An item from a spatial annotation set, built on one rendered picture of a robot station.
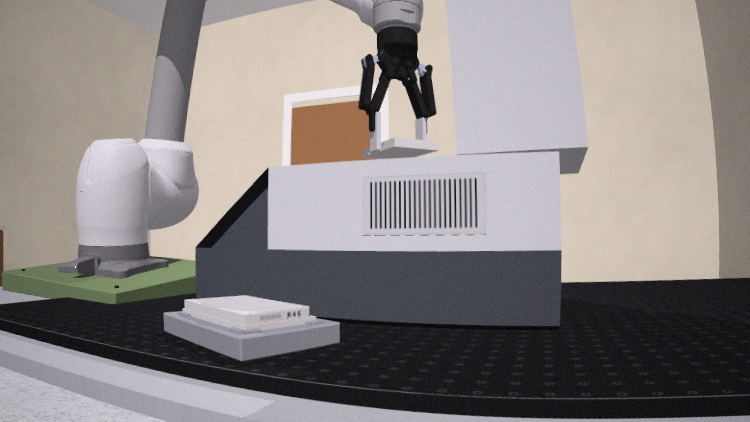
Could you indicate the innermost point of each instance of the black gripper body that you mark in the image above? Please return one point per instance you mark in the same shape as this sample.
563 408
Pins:
401 42

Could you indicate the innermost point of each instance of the grey lab machine housing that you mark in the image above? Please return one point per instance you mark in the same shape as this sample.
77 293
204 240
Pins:
461 239

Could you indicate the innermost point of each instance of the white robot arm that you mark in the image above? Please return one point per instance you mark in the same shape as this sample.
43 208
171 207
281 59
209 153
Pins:
119 197

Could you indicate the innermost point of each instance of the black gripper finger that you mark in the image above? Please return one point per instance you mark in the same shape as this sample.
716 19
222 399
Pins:
373 106
419 106

